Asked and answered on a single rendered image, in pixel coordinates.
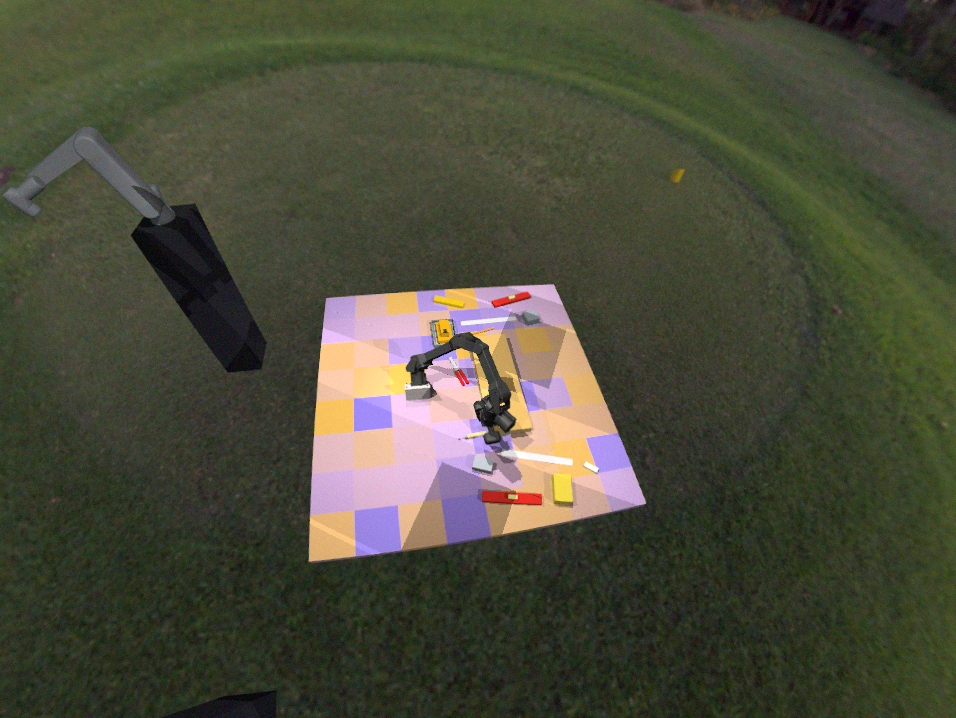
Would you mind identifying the red flat bar with yellow centre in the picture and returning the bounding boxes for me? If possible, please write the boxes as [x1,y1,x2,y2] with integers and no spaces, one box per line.
[492,292,531,308]
[482,491,542,505]

